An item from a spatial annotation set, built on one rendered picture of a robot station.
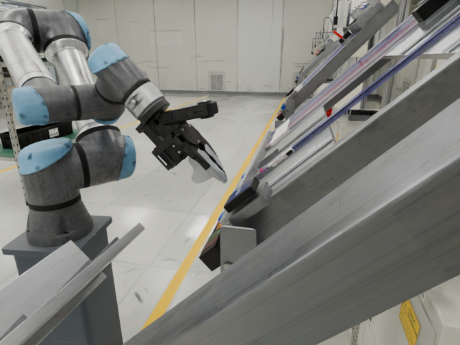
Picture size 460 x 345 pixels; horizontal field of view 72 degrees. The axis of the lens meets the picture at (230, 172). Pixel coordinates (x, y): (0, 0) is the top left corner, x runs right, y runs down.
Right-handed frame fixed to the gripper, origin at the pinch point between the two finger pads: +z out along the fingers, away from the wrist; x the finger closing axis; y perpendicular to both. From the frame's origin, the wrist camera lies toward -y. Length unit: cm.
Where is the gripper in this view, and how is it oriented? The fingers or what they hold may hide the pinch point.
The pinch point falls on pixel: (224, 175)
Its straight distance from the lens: 67.2
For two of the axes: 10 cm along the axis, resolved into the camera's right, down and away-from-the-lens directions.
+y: -7.1, 5.9, 3.8
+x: -2.2, 3.2, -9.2
